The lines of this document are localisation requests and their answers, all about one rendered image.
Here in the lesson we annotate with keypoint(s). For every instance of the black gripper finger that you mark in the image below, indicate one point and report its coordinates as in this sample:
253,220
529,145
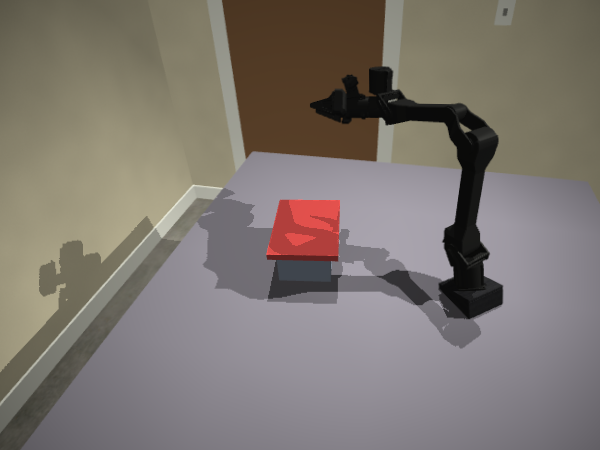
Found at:
336,117
324,105

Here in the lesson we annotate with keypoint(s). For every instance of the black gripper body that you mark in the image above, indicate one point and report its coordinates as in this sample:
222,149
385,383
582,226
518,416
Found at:
356,107

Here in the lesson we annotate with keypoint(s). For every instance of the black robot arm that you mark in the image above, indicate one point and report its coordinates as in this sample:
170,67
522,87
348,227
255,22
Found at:
475,150

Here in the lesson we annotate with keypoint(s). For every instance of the red rectangular slab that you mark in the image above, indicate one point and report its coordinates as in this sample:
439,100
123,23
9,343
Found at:
305,230

